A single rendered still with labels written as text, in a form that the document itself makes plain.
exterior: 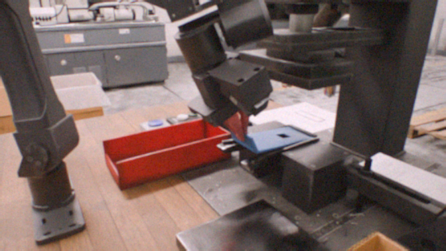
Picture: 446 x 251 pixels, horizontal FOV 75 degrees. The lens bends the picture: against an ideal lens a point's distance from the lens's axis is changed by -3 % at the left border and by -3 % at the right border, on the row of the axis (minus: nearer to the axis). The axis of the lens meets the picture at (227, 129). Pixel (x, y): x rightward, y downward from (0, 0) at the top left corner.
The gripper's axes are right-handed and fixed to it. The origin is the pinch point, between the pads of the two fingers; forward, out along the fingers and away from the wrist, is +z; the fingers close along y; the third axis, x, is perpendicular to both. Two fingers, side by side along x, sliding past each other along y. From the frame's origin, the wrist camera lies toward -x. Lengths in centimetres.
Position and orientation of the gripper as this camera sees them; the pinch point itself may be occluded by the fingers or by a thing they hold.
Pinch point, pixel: (241, 135)
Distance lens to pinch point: 51.1
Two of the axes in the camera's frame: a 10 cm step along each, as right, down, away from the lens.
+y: 7.6, -5.8, 2.9
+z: 3.6, 7.5, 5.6
